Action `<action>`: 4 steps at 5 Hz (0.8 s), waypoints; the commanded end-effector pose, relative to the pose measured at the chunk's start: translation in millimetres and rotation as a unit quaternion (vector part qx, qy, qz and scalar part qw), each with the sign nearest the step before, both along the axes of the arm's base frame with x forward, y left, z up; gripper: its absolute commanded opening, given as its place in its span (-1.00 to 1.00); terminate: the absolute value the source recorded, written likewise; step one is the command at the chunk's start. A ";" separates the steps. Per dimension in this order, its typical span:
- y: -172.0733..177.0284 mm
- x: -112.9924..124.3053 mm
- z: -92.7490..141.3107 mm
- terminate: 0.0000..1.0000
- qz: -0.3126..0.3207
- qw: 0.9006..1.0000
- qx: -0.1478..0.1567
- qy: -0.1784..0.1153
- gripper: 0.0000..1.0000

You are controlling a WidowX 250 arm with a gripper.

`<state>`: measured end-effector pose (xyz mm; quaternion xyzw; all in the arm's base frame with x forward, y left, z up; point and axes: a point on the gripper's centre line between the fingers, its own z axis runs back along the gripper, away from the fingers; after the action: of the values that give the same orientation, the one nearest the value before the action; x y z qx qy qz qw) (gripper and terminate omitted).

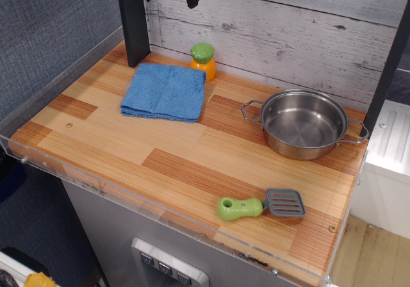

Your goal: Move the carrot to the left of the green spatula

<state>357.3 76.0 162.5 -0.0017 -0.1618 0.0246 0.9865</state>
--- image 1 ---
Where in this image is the white side cabinet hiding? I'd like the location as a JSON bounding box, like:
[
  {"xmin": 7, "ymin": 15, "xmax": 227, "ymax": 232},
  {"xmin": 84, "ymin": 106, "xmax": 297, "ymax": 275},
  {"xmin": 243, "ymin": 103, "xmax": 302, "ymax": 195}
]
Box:
[{"xmin": 350, "ymin": 100, "xmax": 409, "ymax": 238}]

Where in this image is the blue folded cloth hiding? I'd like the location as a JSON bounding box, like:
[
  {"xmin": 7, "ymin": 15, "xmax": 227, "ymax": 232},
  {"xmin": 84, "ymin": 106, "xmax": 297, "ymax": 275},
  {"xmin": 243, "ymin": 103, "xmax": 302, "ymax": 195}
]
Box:
[{"xmin": 120, "ymin": 63, "xmax": 206, "ymax": 123}]

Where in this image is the silver toy fridge cabinet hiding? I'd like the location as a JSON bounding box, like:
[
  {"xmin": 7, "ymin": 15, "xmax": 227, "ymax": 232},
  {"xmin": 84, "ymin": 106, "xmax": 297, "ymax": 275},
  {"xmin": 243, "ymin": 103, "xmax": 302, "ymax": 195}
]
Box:
[{"xmin": 63, "ymin": 181, "xmax": 292, "ymax": 286}]

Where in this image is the silver dispenser button panel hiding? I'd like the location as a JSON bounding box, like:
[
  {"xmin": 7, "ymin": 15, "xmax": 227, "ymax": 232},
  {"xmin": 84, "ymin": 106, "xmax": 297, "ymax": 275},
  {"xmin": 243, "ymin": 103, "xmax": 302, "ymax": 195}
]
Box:
[{"xmin": 131, "ymin": 237, "xmax": 209, "ymax": 286}]

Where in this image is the stainless steel pot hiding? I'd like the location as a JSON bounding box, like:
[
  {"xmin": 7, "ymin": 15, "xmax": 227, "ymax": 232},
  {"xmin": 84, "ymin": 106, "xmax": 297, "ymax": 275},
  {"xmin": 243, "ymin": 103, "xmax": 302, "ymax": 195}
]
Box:
[{"xmin": 241, "ymin": 89, "xmax": 370, "ymax": 160}]

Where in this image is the dark grey right post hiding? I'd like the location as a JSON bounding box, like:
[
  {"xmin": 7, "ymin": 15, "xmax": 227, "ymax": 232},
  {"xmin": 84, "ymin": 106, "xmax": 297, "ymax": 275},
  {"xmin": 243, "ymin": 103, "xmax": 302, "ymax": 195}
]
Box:
[{"xmin": 364, "ymin": 0, "xmax": 409, "ymax": 135}]

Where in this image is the orange green salt can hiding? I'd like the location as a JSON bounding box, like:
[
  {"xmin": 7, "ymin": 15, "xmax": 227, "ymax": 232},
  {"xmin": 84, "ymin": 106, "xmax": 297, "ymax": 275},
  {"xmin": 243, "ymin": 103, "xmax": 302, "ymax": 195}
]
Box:
[{"xmin": 190, "ymin": 42, "xmax": 217, "ymax": 81}]

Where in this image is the green grey toy spatula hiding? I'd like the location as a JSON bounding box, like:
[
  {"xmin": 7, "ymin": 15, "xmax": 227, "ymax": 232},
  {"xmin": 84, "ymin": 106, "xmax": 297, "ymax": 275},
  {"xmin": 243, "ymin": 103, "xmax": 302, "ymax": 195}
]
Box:
[{"xmin": 217, "ymin": 188, "xmax": 306, "ymax": 221}]

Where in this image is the dark grey post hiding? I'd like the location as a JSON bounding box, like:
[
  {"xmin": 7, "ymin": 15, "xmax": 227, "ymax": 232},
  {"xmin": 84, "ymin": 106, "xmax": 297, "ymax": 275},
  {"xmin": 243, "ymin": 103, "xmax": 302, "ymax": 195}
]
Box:
[
  {"xmin": 119, "ymin": 0, "xmax": 151, "ymax": 67},
  {"xmin": 364, "ymin": 0, "xmax": 409, "ymax": 135}
]

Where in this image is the clear acrylic table guard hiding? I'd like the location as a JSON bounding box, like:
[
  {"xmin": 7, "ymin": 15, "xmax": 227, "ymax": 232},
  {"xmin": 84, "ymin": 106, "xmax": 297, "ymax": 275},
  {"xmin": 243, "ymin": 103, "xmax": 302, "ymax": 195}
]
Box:
[{"xmin": 1, "ymin": 29, "xmax": 366, "ymax": 286}]

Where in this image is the dark grey left post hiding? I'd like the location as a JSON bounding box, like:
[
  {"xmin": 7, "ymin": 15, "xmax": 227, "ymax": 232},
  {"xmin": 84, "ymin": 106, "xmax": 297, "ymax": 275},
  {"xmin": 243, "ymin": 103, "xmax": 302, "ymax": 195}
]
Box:
[{"xmin": 119, "ymin": 0, "xmax": 151, "ymax": 67}]

